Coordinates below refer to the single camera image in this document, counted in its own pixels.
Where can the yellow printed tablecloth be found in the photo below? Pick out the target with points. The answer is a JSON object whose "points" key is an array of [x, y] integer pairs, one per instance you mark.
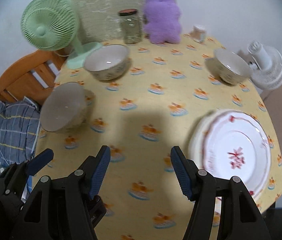
{"points": [[143, 105]]}

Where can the toothpick container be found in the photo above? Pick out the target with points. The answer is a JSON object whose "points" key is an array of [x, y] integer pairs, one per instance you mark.
{"points": [[199, 33]]}

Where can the purple plush toy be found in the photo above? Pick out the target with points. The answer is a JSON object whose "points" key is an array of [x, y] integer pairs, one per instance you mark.
{"points": [[162, 17]]}

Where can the glass jar with dark lid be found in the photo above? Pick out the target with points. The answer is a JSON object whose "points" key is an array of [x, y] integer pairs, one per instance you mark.
{"points": [[131, 30]]}

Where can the wooden bed headboard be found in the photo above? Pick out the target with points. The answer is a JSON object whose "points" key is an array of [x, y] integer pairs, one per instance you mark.
{"points": [[23, 77]]}

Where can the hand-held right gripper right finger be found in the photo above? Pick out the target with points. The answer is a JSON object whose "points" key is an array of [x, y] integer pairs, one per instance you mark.
{"points": [[183, 175]]}

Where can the floral ceramic bowl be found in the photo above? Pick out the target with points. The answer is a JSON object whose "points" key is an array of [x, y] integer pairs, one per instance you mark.
{"points": [[106, 60], [61, 107], [231, 65]]}

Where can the large yellow floral plate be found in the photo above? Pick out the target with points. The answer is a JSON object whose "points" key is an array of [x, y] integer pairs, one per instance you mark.
{"points": [[194, 142]]}

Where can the white desk fan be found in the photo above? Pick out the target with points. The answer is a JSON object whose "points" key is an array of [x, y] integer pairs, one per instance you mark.
{"points": [[268, 67]]}

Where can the grey plaid pillow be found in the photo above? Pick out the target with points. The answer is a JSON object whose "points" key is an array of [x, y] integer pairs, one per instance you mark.
{"points": [[11, 127]]}

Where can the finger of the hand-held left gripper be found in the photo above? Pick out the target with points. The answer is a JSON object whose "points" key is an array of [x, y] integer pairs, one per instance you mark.
{"points": [[98, 210], [41, 160]]}

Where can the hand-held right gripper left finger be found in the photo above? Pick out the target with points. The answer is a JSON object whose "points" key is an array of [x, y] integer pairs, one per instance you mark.
{"points": [[99, 172]]}

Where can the green desk fan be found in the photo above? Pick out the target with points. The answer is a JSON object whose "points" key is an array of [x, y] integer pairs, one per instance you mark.
{"points": [[47, 22]]}

